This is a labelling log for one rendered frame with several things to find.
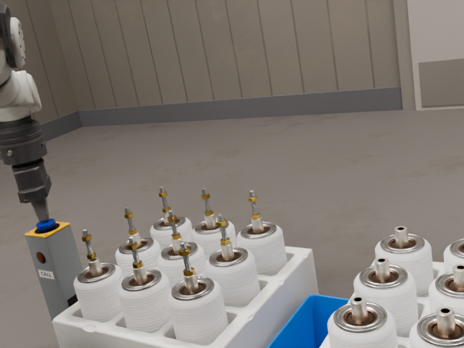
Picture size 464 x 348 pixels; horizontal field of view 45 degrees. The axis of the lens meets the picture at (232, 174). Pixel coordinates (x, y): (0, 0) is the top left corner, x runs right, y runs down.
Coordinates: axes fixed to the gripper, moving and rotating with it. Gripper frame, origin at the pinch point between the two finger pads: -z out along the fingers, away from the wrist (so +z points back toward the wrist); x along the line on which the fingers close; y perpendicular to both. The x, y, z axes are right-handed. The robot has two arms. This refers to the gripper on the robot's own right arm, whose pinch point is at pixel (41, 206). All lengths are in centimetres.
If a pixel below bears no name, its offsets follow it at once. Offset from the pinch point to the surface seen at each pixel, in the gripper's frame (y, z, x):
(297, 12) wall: -121, 20, 181
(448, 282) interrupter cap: -63, -11, -50
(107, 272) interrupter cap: -11.6, -11.0, -16.6
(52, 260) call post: 0.0, -10.6, -4.9
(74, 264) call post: -3.7, -14.1, -1.4
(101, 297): -9.8, -14.4, -19.9
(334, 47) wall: -134, -1, 169
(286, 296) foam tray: -44, -22, -24
